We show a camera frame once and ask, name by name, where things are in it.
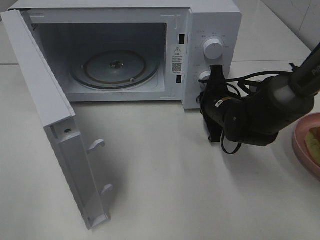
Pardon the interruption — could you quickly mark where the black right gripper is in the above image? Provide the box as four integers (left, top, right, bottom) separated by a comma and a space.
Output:
200, 64, 235, 143

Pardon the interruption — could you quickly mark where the pink round plate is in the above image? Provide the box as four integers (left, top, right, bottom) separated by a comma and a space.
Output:
292, 112, 320, 180

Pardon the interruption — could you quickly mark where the white bread sandwich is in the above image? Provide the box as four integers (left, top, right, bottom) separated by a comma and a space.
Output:
304, 126, 320, 165

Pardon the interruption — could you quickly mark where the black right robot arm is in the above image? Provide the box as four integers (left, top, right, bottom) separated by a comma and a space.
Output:
198, 46, 320, 154

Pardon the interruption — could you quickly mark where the lower white timer knob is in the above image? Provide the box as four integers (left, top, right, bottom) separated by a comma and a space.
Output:
199, 70, 211, 84

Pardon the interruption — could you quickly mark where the upper white power knob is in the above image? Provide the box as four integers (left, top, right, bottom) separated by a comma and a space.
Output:
203, 37, 224, 60

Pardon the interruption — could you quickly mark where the glass microwave turntable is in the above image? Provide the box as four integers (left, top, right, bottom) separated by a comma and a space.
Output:
70, 49, 160, 90

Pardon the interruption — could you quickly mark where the white microwave oven body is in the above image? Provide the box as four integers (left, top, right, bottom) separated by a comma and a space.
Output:
6, 0, 242, 109

